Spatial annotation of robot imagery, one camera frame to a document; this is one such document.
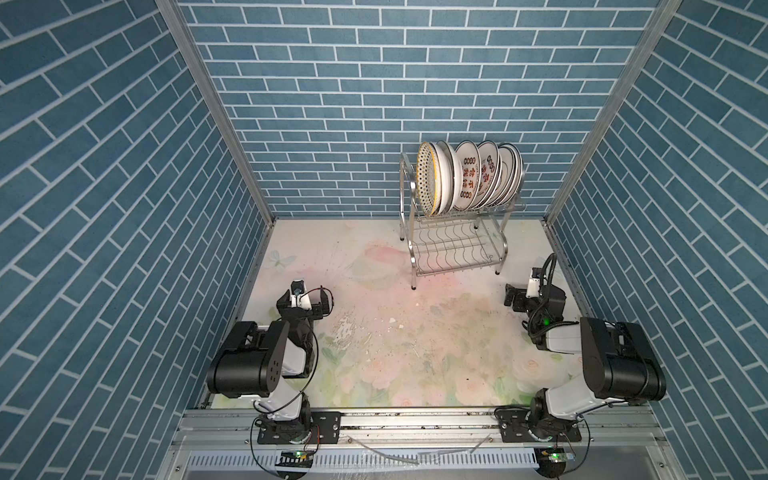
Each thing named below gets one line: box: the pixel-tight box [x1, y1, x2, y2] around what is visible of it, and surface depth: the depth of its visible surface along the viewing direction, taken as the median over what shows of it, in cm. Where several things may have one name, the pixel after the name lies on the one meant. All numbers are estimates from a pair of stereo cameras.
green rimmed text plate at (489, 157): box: [474, 140, 500, 209], surface depth 83 cm
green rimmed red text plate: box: [454, 140, 482, 211], surface depth 84 cm
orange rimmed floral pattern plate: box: [437, 140, 455, 215], surface depth 75 cm
